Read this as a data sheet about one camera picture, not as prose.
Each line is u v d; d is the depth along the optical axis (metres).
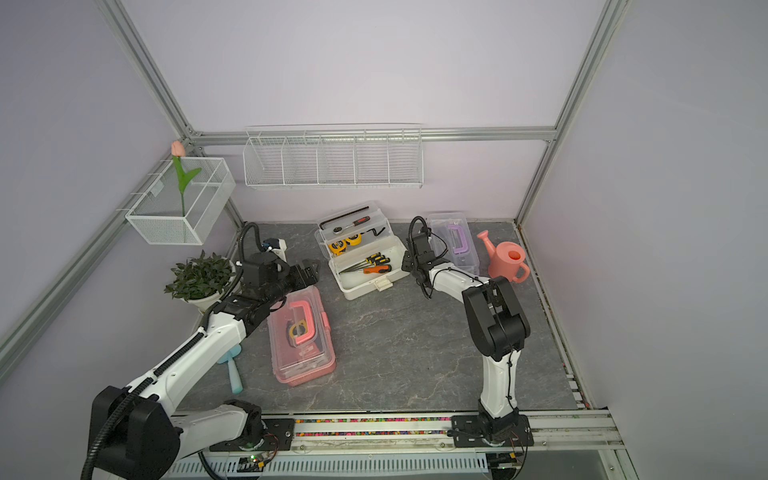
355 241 1.03
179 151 0.85
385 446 0.73
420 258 0.77
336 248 1.01
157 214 0.81
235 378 0.81
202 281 0.81
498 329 0.51
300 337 0.79
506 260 0.95
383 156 1.03
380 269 1.04
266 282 0.63
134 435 0.39
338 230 1.02
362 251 1.04
